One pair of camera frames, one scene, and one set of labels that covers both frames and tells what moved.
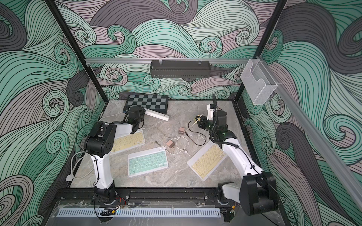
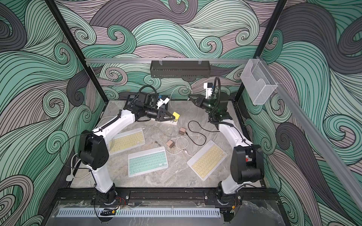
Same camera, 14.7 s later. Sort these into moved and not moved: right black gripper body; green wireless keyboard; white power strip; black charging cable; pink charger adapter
Moved: right black gripper body; white power strip
Not moved: black charging cable; green wireless keyboard; pink charger adapter
